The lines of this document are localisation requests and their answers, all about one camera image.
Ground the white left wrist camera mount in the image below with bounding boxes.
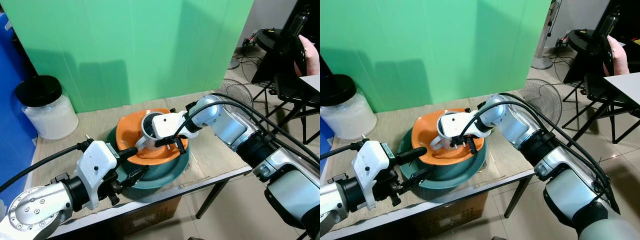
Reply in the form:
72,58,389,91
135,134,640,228
74,140,119,211
351,140,397,210

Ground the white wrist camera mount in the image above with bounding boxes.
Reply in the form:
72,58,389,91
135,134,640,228
430,110,484,151
74,140,119,211
135,112,190,151
351,140,397,210

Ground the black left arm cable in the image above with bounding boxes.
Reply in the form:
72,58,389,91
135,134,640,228
320,140,365,161
0,139,95,194

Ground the black folding chair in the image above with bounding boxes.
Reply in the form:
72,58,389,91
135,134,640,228
555,0,640,146
242,0,321,147

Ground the dark green plate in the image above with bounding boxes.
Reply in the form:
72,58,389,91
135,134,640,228
105,125,192,192
397,125,489,202

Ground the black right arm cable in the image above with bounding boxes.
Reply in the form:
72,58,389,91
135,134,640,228
171,101,321,170
461,101,612,203
207,92,321,157
497,92,621,213

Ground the beige woven table mat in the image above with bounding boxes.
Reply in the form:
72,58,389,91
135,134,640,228
324,90,537,230
30,90,252,222

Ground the green backdrop screen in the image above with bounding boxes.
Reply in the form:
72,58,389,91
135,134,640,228
320,0,551,114
0,0,255,114

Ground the white jar with black lid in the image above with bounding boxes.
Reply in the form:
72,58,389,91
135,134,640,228
320,74,378,141
14,75,80,141

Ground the blue panel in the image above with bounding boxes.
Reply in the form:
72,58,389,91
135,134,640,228
320,116,335,162
0,12,39,201

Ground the wire guard floor fan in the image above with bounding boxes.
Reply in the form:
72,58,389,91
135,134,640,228
516,78,564,127
219,78,254,109

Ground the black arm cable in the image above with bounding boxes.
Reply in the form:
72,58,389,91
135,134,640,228
497,92,621,213
320,140,365,161
461,101,612,203
0,139,95,194
171,101,321,170
207,92,321,157

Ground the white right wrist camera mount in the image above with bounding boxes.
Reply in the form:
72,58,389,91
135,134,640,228
430,110,484,151
135,112,190,151

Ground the brown cardboard box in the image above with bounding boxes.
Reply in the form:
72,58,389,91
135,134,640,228
106,195,184,237
424,192,489,237

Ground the white side table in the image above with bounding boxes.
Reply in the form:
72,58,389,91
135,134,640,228
299,74,321,94
603,72,640,106

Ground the orange plate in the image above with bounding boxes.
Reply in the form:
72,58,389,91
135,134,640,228
410,108,486,166
115,108,190,167

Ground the black table leg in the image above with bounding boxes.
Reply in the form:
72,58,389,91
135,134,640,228
195,172,229,220
504,174,534,219

